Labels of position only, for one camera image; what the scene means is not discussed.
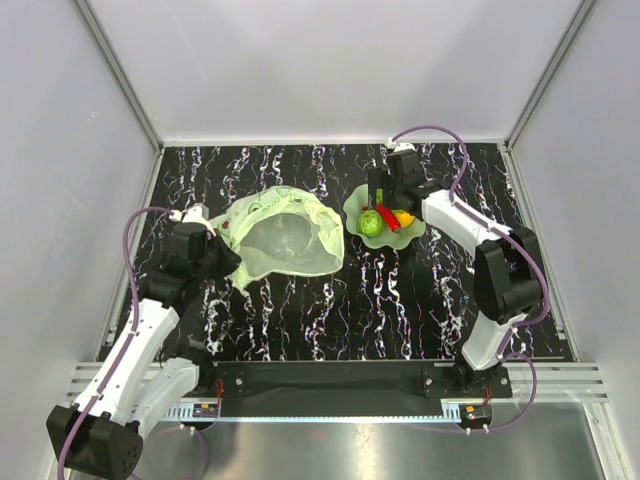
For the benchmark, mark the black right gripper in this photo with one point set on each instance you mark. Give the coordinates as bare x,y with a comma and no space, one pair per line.
380,178

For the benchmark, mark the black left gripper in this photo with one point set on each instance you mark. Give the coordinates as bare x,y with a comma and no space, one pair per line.
230,260

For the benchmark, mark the red fruit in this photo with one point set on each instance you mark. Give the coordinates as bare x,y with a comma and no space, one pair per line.
389,218

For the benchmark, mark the orange fruit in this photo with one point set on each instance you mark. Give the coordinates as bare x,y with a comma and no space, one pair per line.
404,219

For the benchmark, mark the green fruit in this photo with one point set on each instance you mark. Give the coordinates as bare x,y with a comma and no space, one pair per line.
370,224

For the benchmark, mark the light green plastic bag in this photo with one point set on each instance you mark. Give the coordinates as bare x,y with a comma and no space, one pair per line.
283,230

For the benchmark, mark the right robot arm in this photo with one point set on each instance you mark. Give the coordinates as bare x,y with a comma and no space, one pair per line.
509,287

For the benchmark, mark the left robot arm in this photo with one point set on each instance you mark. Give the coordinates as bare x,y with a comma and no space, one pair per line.
102,432

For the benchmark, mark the light green wavy bowl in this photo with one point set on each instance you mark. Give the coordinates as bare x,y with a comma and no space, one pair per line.
356,203

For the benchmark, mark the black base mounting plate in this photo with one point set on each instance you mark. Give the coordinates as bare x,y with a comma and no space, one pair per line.
345,389

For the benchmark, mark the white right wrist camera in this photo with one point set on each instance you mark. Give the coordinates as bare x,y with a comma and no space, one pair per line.
396,147

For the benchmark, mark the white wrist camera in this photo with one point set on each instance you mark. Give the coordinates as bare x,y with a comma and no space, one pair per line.
396,147
199,213

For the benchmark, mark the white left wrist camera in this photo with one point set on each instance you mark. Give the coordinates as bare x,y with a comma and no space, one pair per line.
199,213

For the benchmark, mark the white slotted cable duct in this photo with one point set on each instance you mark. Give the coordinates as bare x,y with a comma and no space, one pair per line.
193,412

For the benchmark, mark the aluminium frame rail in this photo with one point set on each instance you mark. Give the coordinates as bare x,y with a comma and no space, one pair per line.
109,55

